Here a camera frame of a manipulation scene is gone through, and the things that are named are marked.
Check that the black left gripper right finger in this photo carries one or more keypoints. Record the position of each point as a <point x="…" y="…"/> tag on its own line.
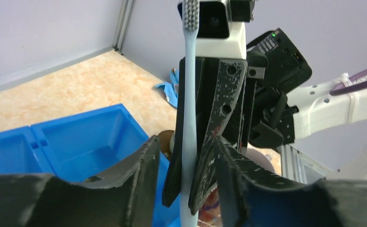
<point x="251" y="196"/>

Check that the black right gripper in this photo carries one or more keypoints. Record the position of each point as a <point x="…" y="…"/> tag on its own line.
<point x="276" y="67"/>

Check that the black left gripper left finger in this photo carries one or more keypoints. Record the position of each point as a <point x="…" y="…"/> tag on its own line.
<point x="121" y="196"/>

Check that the grey ceramic mug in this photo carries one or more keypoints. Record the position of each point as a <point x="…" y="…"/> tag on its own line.
<point x="259" y="159"/>

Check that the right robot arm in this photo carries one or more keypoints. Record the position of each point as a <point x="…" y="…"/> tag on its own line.
<point x="337" y="102"/>

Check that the brown oval wooden tray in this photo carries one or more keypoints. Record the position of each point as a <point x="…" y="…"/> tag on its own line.
<point x="165" y="138"/>

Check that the blue crumpled cloth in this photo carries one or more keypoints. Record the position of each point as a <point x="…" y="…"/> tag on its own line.
<point x="171" y="88"/>

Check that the blue divided storage bin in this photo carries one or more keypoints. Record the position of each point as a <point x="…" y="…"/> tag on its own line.
<point x="77" y="147"/>

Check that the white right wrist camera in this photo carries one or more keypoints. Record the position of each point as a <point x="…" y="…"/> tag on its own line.
<point x="222" y="28"/>

